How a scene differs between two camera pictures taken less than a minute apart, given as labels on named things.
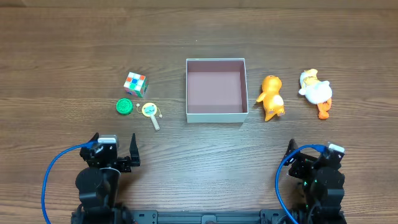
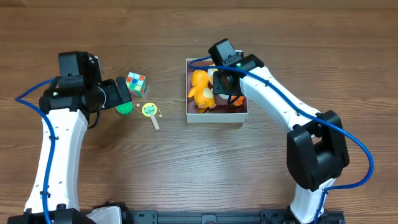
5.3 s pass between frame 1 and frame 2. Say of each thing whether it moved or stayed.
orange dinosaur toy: moved
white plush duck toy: moved
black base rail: stayed
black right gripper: moved
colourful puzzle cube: stayed
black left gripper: moved
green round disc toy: stayed
